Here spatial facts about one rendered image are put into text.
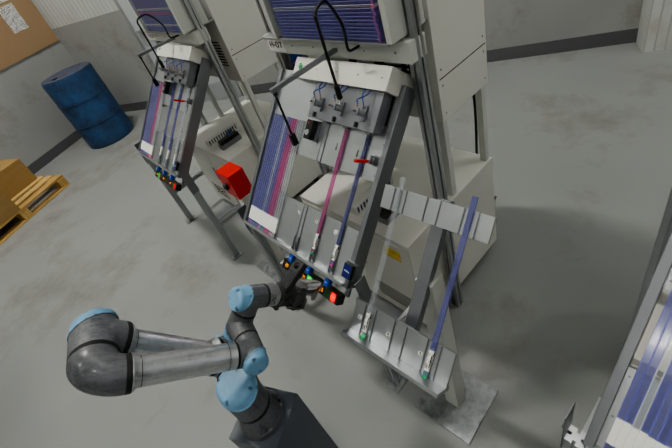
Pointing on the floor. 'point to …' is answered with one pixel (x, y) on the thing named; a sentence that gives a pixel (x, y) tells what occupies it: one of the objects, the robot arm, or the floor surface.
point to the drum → (88, 105)
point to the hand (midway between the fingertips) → (320, 283)
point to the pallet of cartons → (11, 172)
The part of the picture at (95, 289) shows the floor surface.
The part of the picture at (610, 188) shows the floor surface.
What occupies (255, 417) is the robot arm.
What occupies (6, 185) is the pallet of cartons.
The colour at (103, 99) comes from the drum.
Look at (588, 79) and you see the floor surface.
